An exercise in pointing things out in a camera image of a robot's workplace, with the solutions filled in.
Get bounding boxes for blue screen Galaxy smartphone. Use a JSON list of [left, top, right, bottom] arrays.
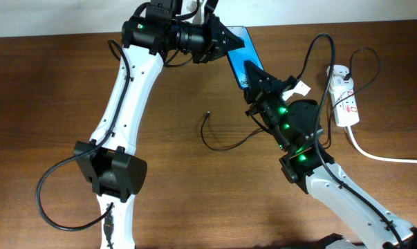
[[227, 26, 263, 89]]

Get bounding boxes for black USB charging cable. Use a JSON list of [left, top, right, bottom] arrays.
[[200, 46, 382, 152]]

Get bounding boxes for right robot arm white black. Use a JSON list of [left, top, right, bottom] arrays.
[[244, 60, 417, 248]]

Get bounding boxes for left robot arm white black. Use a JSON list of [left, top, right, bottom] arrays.
[[73, 1, 244, 248]]

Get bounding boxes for white USB charger plug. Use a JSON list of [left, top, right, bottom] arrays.
[[328, 76, 353, 93]]

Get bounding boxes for white power strip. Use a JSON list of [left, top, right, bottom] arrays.
[[328, 65, 360, 127]]

